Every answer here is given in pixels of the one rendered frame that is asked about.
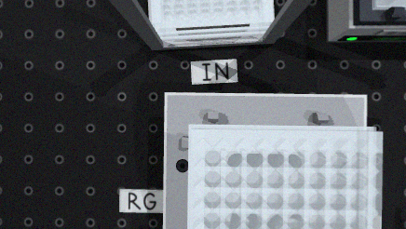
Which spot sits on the black base plate with grid of holes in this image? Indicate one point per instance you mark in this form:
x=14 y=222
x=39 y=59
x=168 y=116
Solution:
x=82 y=103

